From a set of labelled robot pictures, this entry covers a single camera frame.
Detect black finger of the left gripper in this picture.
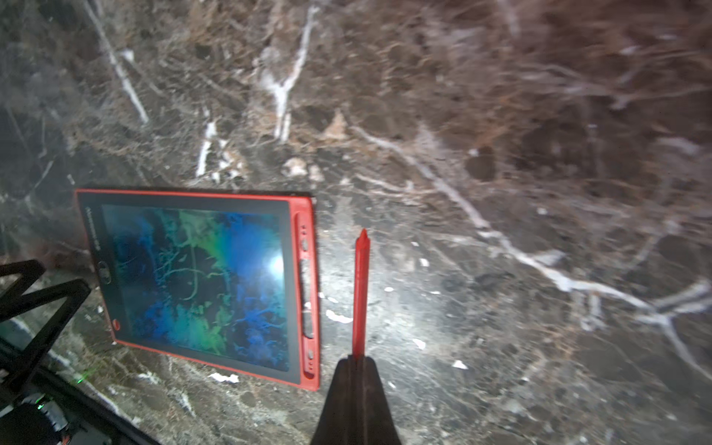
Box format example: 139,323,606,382
0,258,93,390

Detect red writing tablet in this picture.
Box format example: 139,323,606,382
75,188,321,391

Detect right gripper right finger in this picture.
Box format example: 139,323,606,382
355,356,401,444

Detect red stylus pen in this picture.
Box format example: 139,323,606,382
352,229,370,357

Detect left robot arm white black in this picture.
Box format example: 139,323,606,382
1,260,157,444

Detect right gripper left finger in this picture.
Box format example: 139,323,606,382
311,356,357,445

